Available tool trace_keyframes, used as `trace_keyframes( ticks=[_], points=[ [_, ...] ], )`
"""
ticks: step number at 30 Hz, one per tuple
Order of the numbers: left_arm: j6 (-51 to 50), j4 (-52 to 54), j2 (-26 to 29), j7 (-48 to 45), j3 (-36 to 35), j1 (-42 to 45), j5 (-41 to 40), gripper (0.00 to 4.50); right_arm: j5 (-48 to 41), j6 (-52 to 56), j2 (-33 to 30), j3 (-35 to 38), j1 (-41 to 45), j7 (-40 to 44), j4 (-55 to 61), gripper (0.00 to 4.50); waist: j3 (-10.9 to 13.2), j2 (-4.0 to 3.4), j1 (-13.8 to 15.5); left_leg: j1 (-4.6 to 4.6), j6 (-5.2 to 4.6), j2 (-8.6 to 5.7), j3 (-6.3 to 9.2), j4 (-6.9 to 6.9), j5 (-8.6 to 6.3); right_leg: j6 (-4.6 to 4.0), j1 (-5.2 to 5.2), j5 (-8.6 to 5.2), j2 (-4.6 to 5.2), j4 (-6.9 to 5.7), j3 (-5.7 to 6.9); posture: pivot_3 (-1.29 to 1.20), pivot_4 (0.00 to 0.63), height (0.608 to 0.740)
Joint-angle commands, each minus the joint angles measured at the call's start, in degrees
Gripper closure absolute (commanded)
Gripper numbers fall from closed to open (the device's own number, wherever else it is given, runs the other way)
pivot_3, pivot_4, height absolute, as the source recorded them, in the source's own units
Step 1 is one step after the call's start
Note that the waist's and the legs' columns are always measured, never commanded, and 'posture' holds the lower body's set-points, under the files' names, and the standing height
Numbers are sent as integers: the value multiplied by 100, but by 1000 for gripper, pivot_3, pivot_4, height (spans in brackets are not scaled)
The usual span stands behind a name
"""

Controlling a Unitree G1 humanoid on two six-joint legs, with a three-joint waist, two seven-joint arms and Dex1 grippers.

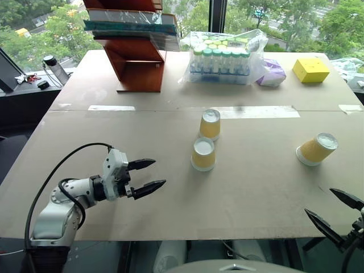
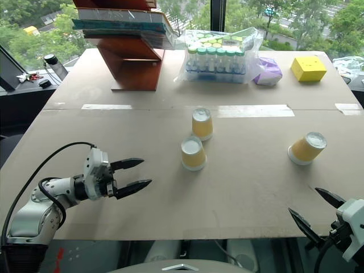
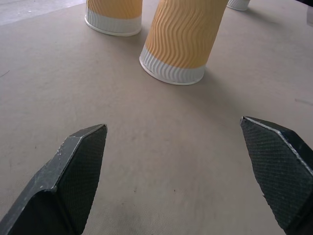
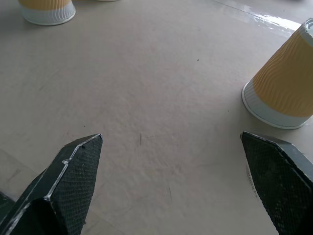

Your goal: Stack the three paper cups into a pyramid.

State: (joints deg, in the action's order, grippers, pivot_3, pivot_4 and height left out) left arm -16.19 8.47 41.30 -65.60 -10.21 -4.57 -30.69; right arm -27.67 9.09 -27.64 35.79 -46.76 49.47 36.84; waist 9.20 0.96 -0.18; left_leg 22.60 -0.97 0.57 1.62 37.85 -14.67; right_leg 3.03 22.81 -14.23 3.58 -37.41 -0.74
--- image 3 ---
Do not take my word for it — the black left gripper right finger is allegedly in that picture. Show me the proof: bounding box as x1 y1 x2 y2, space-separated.
240 116 313 235

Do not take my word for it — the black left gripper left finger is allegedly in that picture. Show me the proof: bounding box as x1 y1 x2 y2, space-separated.
0 123 108 235

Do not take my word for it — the orange white ribbed paper cup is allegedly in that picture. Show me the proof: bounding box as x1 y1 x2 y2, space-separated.
139 0 228 86
226 0 251 11
84 0 143 37

